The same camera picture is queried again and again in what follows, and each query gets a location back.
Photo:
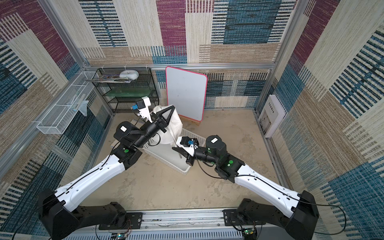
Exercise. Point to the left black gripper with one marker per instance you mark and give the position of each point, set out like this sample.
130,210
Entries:
160,122

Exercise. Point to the white mesh laundry bag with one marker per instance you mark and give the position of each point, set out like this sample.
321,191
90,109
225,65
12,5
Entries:
173,131

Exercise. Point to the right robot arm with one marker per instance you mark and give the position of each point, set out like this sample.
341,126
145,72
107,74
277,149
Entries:
296,213

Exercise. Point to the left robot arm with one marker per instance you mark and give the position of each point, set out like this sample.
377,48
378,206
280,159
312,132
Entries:
61,212

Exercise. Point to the white perforated plastic basket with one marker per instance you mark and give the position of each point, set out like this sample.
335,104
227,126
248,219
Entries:
166,155

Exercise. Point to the wooden whiteboard stand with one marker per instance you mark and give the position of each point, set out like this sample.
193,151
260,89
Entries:
189,120

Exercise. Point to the pink framed whiteboard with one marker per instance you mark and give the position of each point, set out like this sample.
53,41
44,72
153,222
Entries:
186,90

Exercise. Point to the black mesh shelf rack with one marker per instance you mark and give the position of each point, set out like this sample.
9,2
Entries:
124,105

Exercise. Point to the white round object on shelf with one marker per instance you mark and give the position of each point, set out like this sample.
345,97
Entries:
129,75

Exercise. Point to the green board in shelf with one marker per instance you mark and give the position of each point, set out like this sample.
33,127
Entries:
129,92

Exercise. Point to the magazines on shelf top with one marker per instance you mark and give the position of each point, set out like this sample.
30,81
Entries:
110,79

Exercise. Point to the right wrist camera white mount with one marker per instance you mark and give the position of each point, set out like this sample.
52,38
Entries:
186,142

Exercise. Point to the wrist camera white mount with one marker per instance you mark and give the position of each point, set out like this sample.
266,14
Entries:
141,109
186,142

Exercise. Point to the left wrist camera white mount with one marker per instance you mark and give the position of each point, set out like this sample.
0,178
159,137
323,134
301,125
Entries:
141,109

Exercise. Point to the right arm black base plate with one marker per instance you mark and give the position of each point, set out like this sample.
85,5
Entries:
232,218

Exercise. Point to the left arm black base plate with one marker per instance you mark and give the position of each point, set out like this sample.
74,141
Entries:
127,221

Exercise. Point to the white Inedia wall calendar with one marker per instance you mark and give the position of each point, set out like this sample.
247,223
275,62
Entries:
271,116

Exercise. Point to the white wire wall basket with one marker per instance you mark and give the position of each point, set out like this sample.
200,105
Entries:
72,101

